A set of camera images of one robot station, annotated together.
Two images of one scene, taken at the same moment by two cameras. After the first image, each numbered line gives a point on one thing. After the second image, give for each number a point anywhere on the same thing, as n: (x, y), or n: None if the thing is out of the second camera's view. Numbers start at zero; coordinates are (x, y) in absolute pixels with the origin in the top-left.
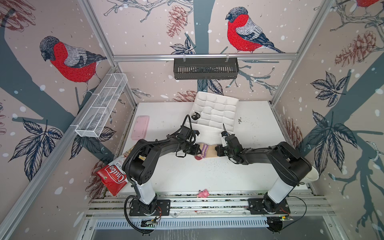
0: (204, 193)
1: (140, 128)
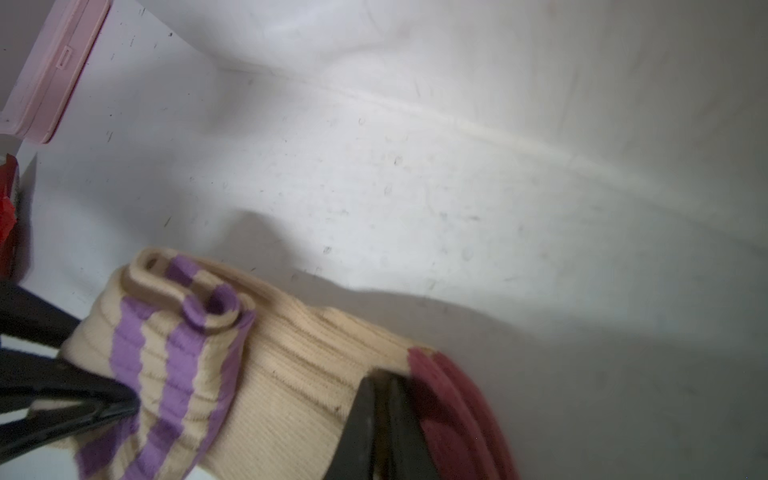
0: None
1: (43, 87)
